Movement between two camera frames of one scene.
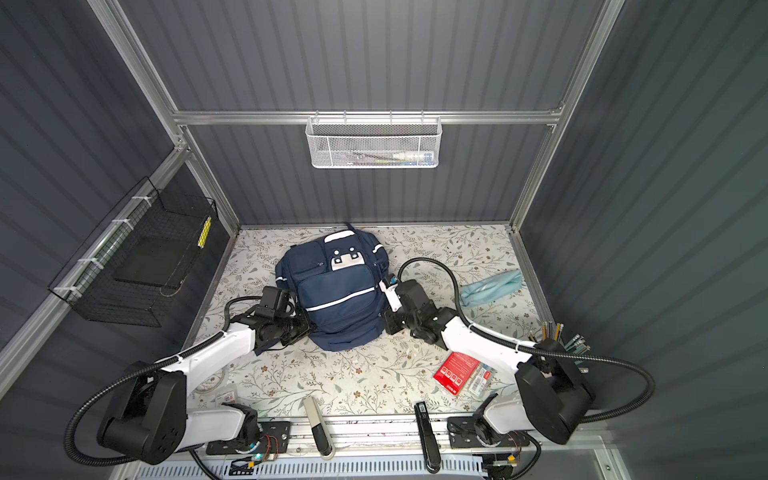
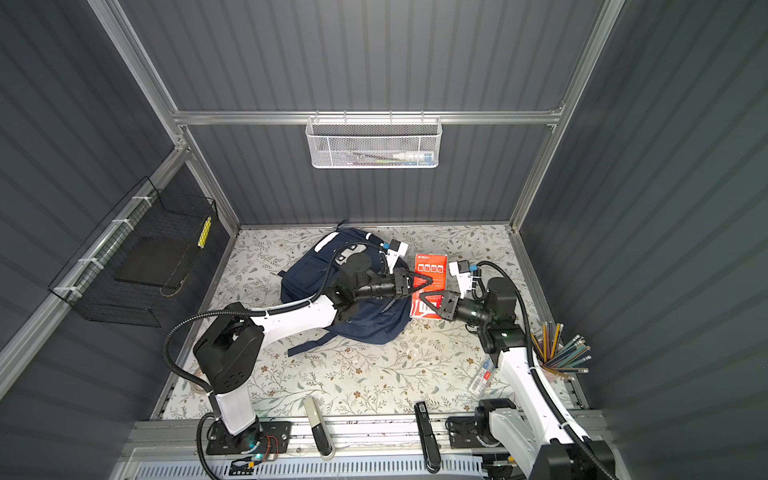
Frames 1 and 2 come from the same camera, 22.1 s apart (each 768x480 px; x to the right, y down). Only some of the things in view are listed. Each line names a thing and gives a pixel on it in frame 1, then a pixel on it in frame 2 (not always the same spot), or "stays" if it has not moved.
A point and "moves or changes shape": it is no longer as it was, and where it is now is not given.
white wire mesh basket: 373,142 stays
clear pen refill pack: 482,380 stays
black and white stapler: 320,432 stays
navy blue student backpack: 336,278 moves or changes shape
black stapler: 428,441 stays
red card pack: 455,372 → 434,266
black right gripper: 388,314 → 451,304
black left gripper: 304,327 → 400,282
